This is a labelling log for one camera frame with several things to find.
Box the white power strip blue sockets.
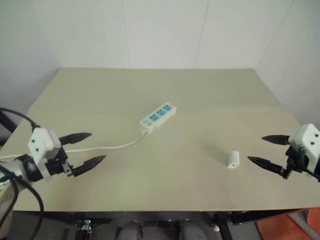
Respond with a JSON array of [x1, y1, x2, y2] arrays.
[[138, 104, 178, 134]]

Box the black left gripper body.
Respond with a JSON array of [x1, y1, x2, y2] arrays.
[[44, 146, 75, 178]]

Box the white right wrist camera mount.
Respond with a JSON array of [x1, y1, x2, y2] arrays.
[[288, 123, 320, 176]]

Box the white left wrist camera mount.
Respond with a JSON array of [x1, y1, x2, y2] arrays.
[[27, 127, 63, 165]]

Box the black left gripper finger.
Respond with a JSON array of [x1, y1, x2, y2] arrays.
[[71, 155, 107, 178], [59, 132, 93, 147]]

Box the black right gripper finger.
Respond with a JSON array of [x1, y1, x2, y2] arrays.
[[261, 134, 291, 146], [247, 156, 285, 175]]

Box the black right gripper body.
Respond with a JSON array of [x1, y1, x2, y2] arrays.
[[280, 144, 311, 180]]

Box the orange box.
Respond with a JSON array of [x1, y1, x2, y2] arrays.
[[306, 206, 320, 240]]

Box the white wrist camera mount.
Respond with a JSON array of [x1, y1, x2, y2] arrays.
[[288, 123, 320, 176], [27, 127, 63, 165]]

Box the white plug adapter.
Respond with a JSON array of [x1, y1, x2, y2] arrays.
[[226, 149, 241, 170]]

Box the dark grey rounded shape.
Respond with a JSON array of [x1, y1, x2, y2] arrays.
[[117, 220, 144, 240]]

